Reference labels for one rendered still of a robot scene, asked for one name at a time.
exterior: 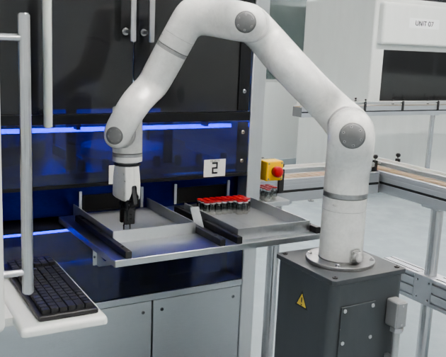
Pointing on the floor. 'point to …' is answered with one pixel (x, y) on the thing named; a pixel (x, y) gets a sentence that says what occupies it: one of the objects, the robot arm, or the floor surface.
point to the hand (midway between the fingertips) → (127, 216)
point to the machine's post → (257, 101)
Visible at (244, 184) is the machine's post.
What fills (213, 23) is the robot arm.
